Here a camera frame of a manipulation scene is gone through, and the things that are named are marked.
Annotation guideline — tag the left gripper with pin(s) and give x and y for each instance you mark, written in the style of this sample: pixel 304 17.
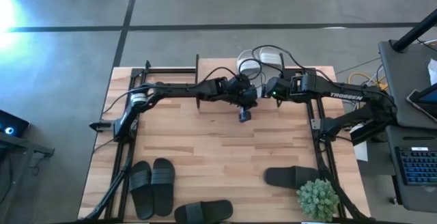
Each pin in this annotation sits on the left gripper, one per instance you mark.
pixel 240 92

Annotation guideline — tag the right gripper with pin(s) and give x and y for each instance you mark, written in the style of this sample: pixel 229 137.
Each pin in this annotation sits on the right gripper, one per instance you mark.
pixel 281 89

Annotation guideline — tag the black slide sandal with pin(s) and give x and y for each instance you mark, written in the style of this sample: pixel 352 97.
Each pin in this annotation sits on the black slide sandal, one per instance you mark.
pixel 163 186
pixel 205 212
pixel 141 191
pixel 290 177

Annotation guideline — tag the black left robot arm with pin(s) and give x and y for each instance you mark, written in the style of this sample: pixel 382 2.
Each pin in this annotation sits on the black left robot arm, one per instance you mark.
pixel 184 90

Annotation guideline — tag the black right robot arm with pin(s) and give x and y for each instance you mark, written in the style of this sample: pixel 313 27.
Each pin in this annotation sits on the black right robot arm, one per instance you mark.
pixel 345 95

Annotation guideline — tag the white box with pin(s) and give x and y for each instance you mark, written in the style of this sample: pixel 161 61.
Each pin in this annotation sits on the white box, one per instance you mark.
pixel 361 152

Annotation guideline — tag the pale green artificial plant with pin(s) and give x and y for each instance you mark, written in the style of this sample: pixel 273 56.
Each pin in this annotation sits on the pale green artificial plant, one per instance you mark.
pixel 318 200

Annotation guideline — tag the grey desk top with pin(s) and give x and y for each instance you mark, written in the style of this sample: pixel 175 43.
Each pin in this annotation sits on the grey desk top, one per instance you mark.
pixel 399 80

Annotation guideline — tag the grey keyboard tray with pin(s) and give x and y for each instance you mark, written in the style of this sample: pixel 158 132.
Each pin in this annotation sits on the grey keyboard tray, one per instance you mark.
pixel 392 132

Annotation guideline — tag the black pole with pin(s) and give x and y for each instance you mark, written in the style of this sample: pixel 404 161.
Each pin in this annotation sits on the black pole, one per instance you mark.
pixel 413 32

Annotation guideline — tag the tablet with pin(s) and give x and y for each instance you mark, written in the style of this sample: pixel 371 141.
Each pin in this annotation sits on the tablet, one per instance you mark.
pixel 426 100

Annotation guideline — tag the white tissue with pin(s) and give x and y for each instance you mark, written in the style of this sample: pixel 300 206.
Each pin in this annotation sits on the white tissue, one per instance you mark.
pixel 433 72

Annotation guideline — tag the blue backlit keyboard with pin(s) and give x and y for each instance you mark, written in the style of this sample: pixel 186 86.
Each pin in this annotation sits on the blue backlit keyboard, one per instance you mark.
pixel 418 166

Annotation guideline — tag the black metal rig frame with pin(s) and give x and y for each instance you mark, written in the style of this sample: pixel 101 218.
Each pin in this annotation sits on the black metal rig frame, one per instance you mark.
pixel 119 179

